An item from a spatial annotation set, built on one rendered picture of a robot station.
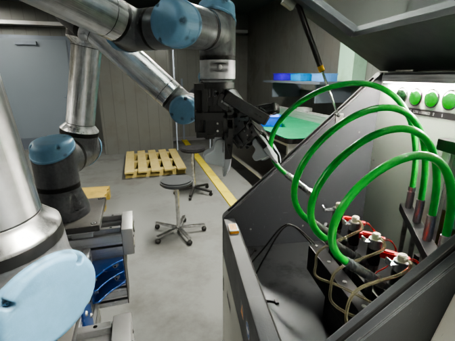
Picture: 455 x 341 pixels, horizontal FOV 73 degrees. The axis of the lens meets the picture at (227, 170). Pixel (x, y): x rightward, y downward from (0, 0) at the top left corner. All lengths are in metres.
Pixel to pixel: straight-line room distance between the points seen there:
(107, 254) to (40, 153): 0.35
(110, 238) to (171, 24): 0.67
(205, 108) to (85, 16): 0.27
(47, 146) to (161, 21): 0.52
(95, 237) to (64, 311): 0.61
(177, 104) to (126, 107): 5.32
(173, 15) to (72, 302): 0.43
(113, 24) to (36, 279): 0.42
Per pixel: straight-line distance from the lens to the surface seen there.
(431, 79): 0.98
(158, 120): 6.16
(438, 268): 0.56
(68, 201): 0.98
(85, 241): 1.02
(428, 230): 0.78
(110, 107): 6.13
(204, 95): 0.66
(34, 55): 7.22
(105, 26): 0.61
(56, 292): 0.39
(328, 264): 0.85
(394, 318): 0.56
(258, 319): 0.72
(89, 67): 1.04
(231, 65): 0.66
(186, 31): 0.55
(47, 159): 0.95
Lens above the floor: 1.44
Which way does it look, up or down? 17 degrees down
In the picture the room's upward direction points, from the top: straight up
